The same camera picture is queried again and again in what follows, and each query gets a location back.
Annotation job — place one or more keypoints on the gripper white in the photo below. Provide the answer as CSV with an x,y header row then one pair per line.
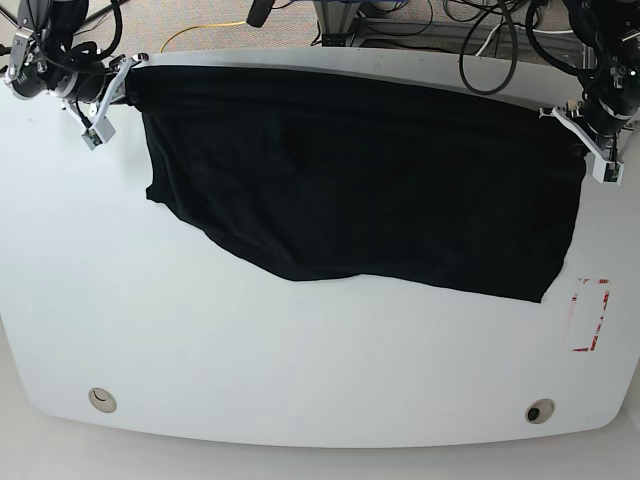
x,y
91,115
608,166

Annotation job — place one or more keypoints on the black T-shirt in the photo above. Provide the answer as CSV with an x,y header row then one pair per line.
x,y
314,176

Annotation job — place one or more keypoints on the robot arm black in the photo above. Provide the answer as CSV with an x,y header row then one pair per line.
x,y
43,57
610,96

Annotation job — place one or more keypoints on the red tape rectangle marker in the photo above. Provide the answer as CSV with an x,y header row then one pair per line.
x,y
588,308

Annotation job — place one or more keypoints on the aluminium table leg profile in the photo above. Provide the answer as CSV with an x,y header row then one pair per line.
x,y
335,20

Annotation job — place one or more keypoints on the right table cable grommet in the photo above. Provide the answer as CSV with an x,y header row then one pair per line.
x,y
540,411

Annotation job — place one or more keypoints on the table cable grommet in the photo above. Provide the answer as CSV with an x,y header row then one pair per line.
x,y
540,411
102,400

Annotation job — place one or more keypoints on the left table cable grommet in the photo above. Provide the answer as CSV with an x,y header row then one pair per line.
x,y
102,400

